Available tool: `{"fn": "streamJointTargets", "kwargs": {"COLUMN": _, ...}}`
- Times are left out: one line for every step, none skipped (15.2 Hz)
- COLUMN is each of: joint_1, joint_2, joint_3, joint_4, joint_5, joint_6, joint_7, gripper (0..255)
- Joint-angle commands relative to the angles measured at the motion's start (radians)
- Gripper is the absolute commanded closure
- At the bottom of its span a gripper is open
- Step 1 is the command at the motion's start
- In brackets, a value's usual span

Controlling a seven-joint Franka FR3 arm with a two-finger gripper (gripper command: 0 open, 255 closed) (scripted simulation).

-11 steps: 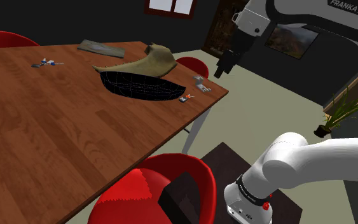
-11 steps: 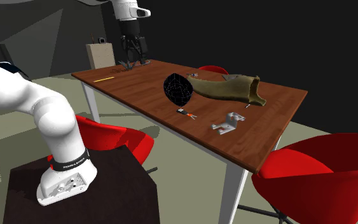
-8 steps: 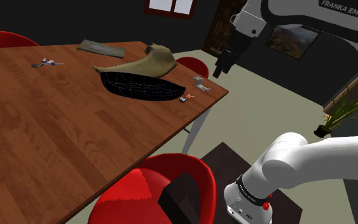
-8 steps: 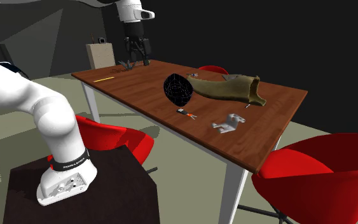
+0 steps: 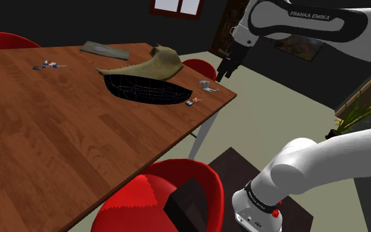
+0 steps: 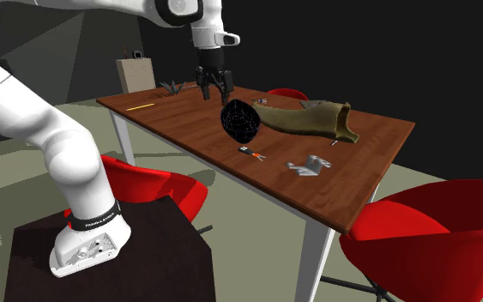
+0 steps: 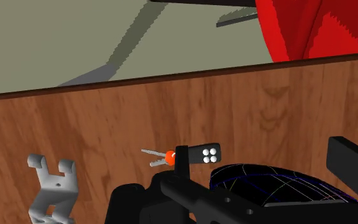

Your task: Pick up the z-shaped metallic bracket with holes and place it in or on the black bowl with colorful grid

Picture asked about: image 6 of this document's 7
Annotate red tub chair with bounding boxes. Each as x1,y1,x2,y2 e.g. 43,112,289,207
63,154,214,235
267,88,310,102
338,178,483,302

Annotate grey flat sheet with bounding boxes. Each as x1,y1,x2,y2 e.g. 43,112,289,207
299,99,330,110

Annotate dark robot stand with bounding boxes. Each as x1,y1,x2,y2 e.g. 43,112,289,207
3,194,217,302

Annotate dark spiky plant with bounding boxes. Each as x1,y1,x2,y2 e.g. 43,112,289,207
159,80,189,95

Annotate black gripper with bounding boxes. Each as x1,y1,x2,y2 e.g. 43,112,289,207
195,47,234,106

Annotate grey angular metal bracket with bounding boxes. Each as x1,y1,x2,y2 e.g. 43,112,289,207
286,154,333,178

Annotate black bowl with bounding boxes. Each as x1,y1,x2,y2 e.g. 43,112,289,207
220,99,263,146

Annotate black key fob orange strap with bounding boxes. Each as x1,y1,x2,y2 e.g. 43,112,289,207
237,145,267,162

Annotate olive brown paper bag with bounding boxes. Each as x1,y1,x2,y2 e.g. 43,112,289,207
251,100,360,144

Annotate yellow pencil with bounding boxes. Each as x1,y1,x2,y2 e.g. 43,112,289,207
125,102,156,112

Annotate brown wooden table white legs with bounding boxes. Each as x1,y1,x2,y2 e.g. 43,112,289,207
96,85,416,302

